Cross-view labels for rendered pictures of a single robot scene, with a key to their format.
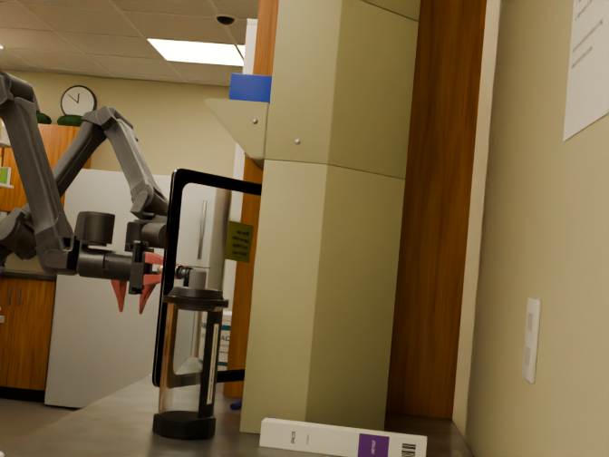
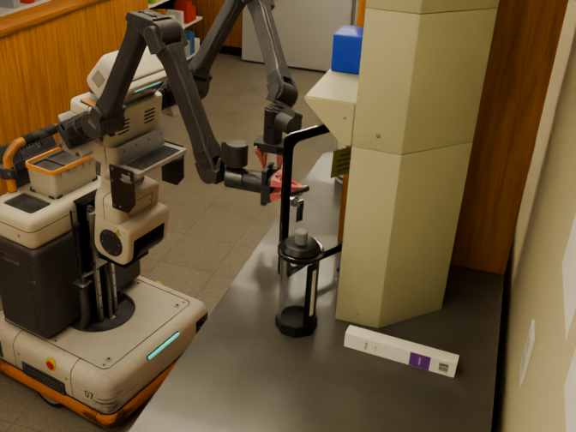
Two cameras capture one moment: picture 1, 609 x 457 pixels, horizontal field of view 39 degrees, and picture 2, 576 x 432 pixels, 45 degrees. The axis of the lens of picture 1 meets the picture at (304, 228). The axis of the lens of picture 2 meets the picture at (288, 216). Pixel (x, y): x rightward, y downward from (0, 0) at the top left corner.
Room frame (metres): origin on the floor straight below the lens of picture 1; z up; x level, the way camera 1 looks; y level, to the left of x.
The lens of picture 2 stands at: (0.07, -0.09, 2.02)
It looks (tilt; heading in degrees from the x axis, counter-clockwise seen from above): 29 degrees down; 12
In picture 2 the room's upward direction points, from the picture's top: 3 degrees clockwise
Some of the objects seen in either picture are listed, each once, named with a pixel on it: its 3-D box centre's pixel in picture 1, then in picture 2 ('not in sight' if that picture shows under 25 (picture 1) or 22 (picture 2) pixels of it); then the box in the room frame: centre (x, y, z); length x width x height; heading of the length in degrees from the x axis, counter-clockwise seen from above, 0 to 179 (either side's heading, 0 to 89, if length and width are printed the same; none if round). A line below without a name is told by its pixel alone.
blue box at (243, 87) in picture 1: (256, 102); (357, 50); (1.75, 0.12, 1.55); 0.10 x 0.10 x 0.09; 86
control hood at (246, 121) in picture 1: (246, 141); (345, 99); (1.66, 0.13, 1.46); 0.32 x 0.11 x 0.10; 176
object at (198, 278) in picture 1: (197, 289); (301, 243); (1.44, 0.17, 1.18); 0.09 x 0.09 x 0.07
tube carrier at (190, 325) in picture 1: (190, 361); (298, 285); (1.44, 0.17, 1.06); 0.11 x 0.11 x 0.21
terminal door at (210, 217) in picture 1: (218, 279); (326, 194); (1.69, 0.16, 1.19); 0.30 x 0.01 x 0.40; 144
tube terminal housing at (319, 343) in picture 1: (334, 219); (414, 163); (1.65, -0.06, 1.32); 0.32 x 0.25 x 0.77; 176
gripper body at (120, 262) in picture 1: (125, 266); (258, 182); (1.68, 0.34, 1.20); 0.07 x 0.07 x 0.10; 86
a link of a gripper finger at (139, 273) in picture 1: (161, 272); (284, 188); (1.67, 0.27, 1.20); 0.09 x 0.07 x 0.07; 86
